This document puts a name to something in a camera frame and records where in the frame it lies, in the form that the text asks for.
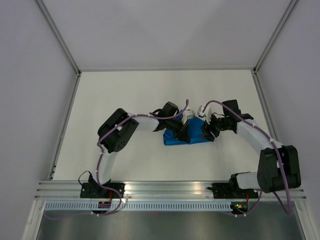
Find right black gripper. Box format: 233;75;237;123
200;112;228;142

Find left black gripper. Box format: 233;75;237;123
165;118;190;145

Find blue cloth napkin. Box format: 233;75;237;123
163;110;210;146

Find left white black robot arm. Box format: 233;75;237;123
88;99;191;198

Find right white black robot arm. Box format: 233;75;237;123
197;99;301;198

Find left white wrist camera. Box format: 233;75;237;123
181;109;195;123

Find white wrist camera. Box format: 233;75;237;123
196;105;213;123
181;109;195;123

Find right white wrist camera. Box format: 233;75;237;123
196;105;213;123

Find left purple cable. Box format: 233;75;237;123
43;99;190;221

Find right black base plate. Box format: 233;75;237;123
206;182;259;200

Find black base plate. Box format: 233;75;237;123
206;182;259;200
80;182;125;200

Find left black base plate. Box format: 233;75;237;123
80;182;125;200

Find white slotted cable duct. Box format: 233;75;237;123
45;200;232;212

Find left aluminium frame post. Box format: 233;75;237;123
34;0;81;77

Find aluminium frame post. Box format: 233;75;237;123
34;0;81;77
251;0;300;75

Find aluminium mounting rail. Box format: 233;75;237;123
34;179;307;202

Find right aluminium frame post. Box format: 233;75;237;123
251;0;300;75

